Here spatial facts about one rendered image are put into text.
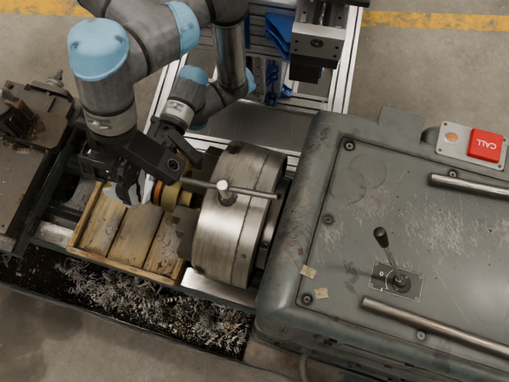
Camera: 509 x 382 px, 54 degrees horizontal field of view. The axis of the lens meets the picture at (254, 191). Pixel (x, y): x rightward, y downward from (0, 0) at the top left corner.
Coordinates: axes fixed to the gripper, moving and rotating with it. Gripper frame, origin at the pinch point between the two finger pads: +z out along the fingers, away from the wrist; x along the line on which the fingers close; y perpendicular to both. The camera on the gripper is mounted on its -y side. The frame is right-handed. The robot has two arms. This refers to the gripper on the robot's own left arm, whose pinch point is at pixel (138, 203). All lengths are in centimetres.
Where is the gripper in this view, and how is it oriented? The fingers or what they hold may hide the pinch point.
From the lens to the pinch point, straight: 92.9
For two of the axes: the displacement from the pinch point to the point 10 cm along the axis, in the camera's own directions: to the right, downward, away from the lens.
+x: -2.9, 7.4, -6.1
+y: -9.5, -2.8, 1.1
